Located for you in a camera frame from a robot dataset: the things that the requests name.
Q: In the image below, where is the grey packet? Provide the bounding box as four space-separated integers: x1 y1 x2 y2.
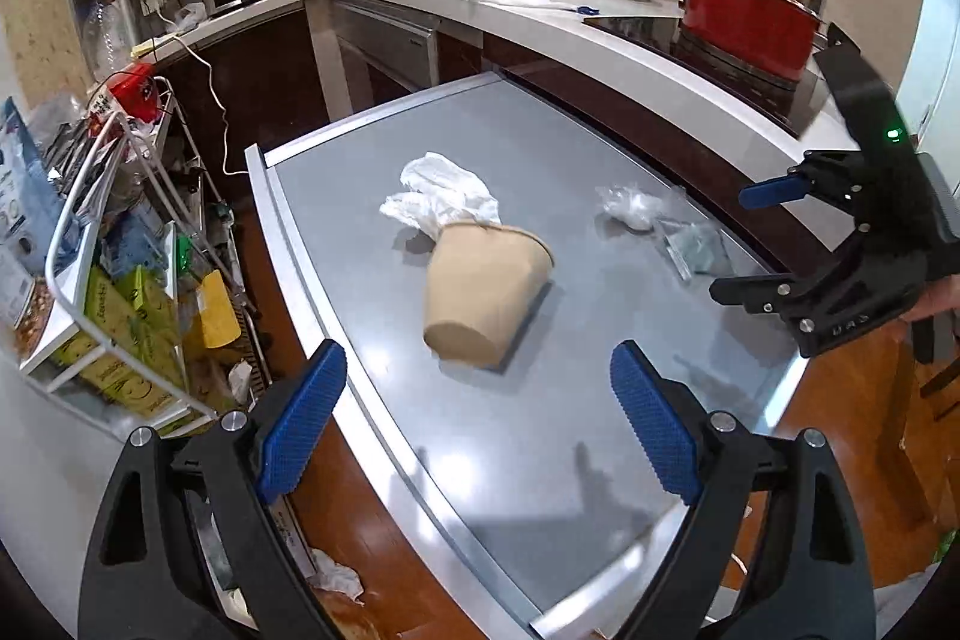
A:
660 220 732 281

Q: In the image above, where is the beige paper cup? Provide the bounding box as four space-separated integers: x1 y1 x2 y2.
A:
422 221 556 365

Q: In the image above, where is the stack of green yellow boxes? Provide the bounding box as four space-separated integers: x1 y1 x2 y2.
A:
60 265 196 431

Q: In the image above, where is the white cable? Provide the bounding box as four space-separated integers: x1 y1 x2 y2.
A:
150 6 256 176

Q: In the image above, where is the clear plastic bag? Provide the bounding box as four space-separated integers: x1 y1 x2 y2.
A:
596 184 668 232

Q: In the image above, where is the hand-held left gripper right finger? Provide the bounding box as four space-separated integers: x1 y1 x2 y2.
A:
609 340 878 640

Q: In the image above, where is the blue white bag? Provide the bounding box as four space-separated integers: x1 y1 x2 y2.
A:
0 98 65 274

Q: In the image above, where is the white wire rack cart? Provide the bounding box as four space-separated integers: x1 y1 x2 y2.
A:
19 77 260 438

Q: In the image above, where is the red cooking pot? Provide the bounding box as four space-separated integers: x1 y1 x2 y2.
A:
679 0 826 82

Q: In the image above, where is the crumpled tissue on floor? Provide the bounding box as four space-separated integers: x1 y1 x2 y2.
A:
307 546 368 607

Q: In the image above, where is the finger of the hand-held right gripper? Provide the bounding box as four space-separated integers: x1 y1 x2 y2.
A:
709 218 932 360
739 149 872 215

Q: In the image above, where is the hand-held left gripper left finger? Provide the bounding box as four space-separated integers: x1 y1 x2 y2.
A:
77 338 350 640

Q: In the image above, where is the red box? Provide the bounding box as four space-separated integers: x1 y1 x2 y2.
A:
105 62 162 124

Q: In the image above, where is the person's right hand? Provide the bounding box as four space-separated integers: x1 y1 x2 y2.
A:
896 272 960 330

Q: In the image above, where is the dark wooden base cabinet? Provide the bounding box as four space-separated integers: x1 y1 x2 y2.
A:
150 0 496 176

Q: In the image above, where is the black induction cooktop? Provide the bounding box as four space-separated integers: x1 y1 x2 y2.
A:
583 14 826 139

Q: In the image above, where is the large clear plastic bottle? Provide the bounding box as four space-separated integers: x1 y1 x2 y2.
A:
81 0 136 75

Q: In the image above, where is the yellow snack packet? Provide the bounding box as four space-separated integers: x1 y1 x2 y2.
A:
184 269 241 348

